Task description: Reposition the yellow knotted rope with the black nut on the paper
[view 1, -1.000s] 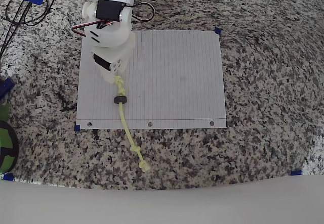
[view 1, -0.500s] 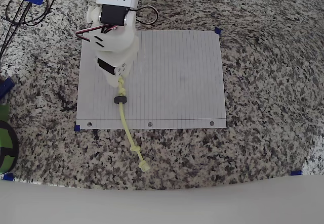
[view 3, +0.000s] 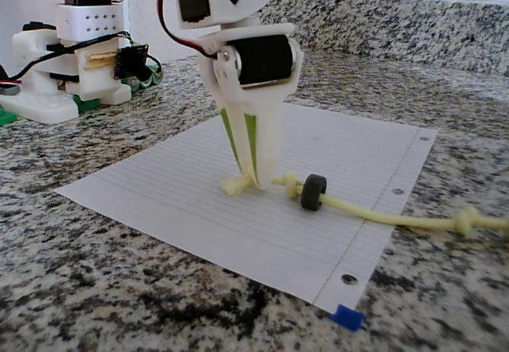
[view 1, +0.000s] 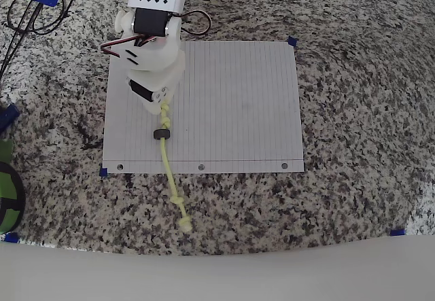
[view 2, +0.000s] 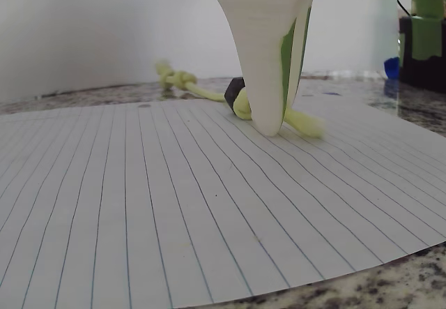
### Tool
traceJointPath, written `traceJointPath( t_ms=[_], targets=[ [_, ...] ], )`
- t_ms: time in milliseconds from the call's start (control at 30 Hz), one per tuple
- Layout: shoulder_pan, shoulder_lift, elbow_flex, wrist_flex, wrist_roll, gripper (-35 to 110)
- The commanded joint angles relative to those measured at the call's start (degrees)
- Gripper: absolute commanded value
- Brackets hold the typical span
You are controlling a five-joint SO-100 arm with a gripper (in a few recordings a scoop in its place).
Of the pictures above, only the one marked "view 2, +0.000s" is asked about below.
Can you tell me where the black hex nut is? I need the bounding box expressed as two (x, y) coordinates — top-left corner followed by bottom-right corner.
(224, 77), (247, 111)

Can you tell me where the yellow knotted rope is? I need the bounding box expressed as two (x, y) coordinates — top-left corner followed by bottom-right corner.
(155, 59), (327, 139)

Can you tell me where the black stand with green tape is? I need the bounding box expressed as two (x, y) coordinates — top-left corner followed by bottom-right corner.
(398, 0), (446, 91)

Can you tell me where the lined white paper sheet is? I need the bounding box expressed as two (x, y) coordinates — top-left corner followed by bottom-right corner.
(0, 96), (446, 306)

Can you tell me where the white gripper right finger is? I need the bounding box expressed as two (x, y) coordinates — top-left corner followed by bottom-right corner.
(278, 0), (339, 115)

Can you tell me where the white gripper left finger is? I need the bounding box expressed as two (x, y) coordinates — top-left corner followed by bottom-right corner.
(205, 0), (328, 137)

